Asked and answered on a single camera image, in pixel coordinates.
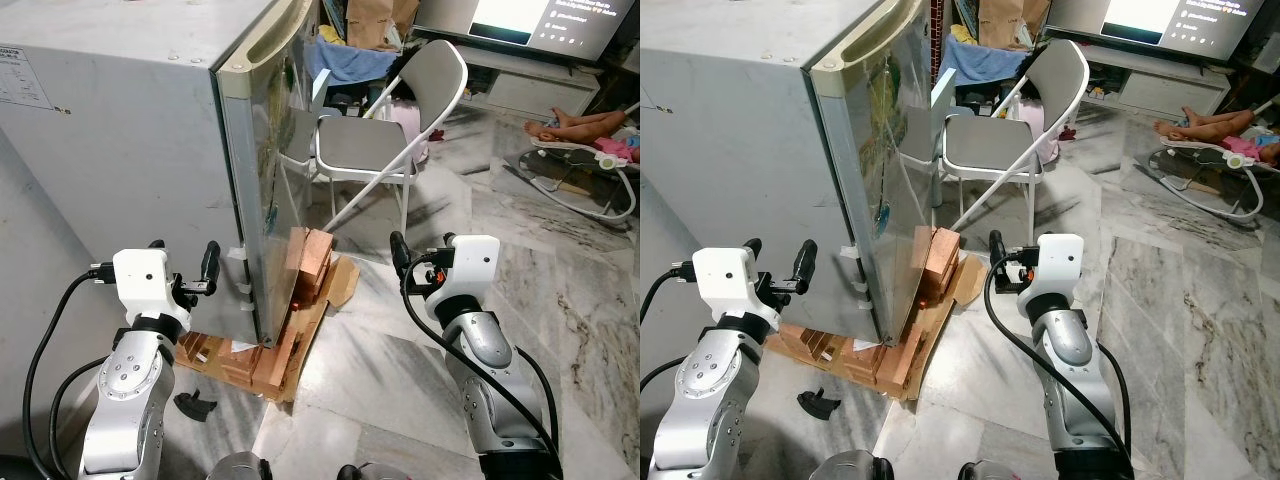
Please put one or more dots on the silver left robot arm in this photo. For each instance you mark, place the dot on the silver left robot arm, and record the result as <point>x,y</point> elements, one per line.
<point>705,400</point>
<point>125,400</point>

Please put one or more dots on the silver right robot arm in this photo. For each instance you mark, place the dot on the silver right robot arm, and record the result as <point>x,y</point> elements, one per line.
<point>1075,370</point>
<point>490,370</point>

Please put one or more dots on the grey fridge door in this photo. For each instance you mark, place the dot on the grey fridge door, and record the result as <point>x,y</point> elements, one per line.
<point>880,200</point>
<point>262,200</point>

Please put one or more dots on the grey fridge body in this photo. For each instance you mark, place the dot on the grey fridge body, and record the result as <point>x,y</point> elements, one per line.
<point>730,130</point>
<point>120,120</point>

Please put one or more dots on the white fridge label sticker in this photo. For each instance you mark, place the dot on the white fridge label sticker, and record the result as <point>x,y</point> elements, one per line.
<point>22,80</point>

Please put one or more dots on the red brick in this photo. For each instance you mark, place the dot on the red brick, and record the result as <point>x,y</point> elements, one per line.
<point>938,262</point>
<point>895,355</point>
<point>312,262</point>
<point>275,355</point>

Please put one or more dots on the white grey folding chair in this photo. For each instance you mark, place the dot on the white grey folding chair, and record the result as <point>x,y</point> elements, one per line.
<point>990,145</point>
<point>365,145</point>

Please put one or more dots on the small black plastic piece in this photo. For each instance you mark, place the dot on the small black plastic piece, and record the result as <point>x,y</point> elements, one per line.
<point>818,402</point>
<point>195,404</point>

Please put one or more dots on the pink cloth bundle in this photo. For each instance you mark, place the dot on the pink cloth bundle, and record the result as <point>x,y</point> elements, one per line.
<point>412,125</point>
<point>1045,125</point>

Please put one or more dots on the grey baby bouncer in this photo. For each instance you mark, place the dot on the grey baby bouncer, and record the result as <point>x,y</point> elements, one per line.
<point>590,185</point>
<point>1215,190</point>

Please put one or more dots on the child's bare legs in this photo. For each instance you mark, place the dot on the child's bare legs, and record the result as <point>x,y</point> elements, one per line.
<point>580,125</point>
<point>1210,125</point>

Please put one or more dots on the white television cabinet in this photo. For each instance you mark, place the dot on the white television cabinet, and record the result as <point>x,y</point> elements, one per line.
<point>1160,85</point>
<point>530,85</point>

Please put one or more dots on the grey robot left leg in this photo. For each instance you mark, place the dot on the grey robot left leg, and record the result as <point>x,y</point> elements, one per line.
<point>238,468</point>
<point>855,468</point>

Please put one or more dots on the grey robot leg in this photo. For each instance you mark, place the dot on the grey robot leg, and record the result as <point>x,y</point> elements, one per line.
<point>365,472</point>
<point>238,468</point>
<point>855,468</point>
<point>990,472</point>

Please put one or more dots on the blue cloth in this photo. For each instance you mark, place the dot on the blue cloth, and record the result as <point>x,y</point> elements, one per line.
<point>345,62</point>
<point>975,62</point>

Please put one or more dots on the grey robot right leg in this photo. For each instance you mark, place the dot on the grey robot right leg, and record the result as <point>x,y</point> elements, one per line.
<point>990,472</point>
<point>365,472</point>

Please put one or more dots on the brown paper bag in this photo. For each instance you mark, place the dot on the brown paper bag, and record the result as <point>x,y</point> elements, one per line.
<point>1005,22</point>
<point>372,22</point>

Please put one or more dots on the flat screen television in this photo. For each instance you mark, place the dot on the flat screen television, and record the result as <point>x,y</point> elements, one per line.
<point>1190,22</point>
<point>560,20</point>

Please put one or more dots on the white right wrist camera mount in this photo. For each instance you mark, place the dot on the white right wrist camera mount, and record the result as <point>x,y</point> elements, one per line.
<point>472,265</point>
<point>1062,268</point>

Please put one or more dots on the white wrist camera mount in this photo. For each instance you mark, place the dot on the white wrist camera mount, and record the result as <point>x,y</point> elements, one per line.
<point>1062,268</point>
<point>143,280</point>
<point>722,280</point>
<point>472,265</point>

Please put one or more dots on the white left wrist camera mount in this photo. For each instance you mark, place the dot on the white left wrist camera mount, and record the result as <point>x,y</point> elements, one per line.
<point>722,280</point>
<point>143,280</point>

